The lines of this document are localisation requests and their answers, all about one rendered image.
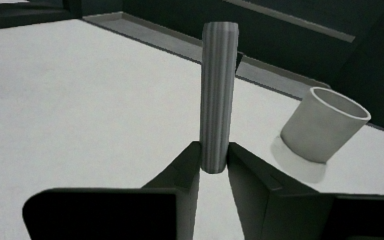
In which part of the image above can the grey metal peg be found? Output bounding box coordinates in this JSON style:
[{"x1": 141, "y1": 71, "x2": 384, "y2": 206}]
[{"x1": 199, "y1": 22, "x2": 239, "y2": 174}]

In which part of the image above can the grey cup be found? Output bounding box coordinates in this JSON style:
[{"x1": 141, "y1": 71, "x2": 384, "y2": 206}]
[{"x1": 281, "y1": 87, "x2": 371, "y2": 163}]

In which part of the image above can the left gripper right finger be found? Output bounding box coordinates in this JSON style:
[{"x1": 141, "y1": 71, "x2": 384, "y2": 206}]
[{"x1": 227, "y1": 142, "x2": 384, "y2": 240}]

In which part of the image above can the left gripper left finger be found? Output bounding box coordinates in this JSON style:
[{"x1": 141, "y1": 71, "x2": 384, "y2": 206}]
[{"x1": 21, "y1": 141, "x2": 201, "y2": 240}]

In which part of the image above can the black cube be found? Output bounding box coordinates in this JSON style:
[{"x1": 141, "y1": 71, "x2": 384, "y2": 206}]
[{"x1": 235, "y1": 51, "x2": 244, "y2": 74}]

